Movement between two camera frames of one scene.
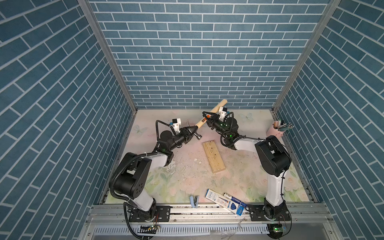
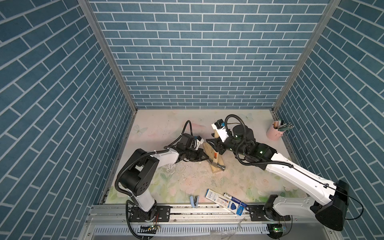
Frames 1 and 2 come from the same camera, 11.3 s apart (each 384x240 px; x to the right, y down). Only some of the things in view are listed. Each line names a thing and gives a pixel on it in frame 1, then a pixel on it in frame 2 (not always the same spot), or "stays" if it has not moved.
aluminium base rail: x=309 y=222 stays
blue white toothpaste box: x=228 y=204 stays
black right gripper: x=212 y=121 -> x=218 y=144
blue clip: x=194 y=200 stays
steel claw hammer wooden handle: x=214 y=110 -> x=216 y=155
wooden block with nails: x=216 y=162 stays
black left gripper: x=185 y=137 -> x=199 y=152
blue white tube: x=235 y=199 stays
